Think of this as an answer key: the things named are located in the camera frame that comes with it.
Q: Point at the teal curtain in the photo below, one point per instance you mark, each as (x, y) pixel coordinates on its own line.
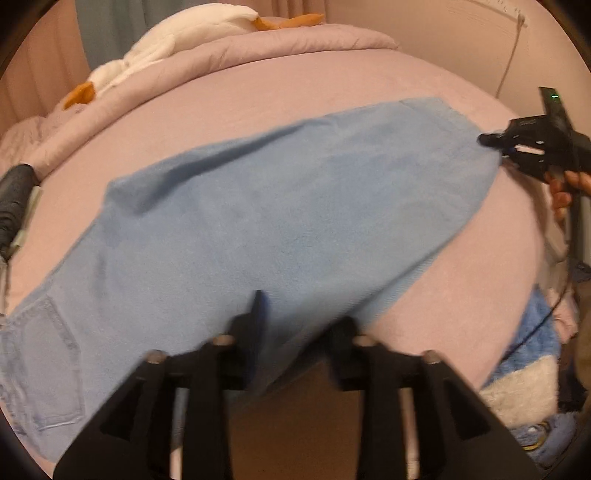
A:
(111, 27)

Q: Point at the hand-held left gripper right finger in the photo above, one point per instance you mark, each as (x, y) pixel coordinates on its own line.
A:
(344, 350)

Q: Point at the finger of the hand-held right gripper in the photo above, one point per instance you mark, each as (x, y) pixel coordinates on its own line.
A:
(531, 162)
(526, 131)

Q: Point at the light blue denim pants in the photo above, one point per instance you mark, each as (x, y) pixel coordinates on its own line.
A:
(277, 207)

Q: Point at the white goose plush toy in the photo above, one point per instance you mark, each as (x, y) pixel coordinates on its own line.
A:
(184, 27)

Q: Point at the bed with pink sheet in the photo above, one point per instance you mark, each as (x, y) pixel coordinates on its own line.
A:
(258, 92)

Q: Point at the person's right hand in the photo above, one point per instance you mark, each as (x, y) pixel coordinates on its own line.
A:
(561, 201)

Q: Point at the pink duvet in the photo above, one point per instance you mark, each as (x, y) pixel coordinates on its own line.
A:
(221, 50)

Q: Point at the black rolled object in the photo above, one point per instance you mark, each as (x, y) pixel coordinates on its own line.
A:
(16, 194)

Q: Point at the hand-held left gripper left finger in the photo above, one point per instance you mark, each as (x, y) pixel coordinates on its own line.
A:
(263, 323)

